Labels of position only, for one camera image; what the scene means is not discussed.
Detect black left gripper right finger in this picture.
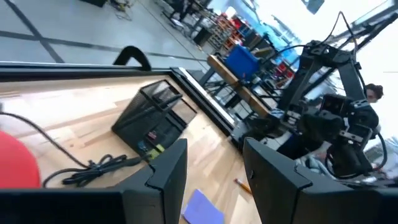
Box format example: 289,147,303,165
243,138,346,224

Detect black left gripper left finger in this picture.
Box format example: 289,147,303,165
123,139,188,224

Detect orange wooden pencil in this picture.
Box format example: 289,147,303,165
233,177,252,195

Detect purple sticky note pad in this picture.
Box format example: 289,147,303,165
182,189,225,224

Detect black mesh desk organizer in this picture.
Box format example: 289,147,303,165
111,79,198,158

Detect yellow sticky notes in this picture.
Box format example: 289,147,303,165
146,143,165,159

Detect person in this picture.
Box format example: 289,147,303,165
365,83,385,104

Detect wooden workbench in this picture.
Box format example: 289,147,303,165
206,54,271,119

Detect blue plastic bin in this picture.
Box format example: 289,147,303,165
224,45,261,82

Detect red desk lamp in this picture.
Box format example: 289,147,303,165
0,130,42,189

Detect cluttered storage shelves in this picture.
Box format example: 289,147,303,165
205,12,299,82

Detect black lamp power cable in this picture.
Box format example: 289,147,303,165
0,111,147,189

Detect black aluminium table frame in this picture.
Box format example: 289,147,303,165
0,45,246,147

